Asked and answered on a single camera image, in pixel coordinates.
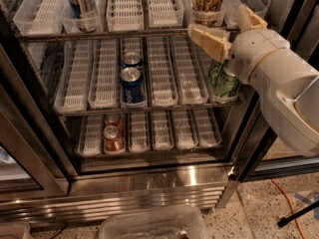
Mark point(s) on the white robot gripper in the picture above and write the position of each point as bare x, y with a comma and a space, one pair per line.
255, 54

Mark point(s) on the orange tall can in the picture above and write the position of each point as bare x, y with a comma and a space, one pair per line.
206, 12

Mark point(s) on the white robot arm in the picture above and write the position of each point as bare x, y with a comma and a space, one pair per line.
288, 86

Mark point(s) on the green can rear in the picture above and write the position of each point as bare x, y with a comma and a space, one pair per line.
216, 73

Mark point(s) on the green can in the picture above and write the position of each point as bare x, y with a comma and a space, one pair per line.
226, 85
216, 73

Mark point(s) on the green can front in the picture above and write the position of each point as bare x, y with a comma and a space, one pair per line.
226, 85

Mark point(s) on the blue Pepsi can rear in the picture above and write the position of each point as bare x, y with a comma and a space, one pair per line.
132, 60

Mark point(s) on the blue pepsi can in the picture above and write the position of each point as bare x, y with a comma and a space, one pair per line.
132, 60
131, 80

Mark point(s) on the blue Pepsi can front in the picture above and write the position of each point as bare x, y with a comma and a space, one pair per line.
131, 80

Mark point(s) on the stainless steel fridge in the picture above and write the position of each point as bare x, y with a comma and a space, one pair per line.
182, 144

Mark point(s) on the red can rear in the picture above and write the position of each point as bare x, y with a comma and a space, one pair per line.
114, 120

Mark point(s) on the red can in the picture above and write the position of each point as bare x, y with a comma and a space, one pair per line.
114, 120
113, 140

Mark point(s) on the silver blue tall can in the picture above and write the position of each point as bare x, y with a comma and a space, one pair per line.
86, 14

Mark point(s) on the red can front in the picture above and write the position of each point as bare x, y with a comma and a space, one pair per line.
113, 140

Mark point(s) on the black stand leg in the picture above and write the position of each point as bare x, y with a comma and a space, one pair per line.
285, 220

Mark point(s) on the clear plastic bin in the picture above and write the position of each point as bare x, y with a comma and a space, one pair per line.
159, 223

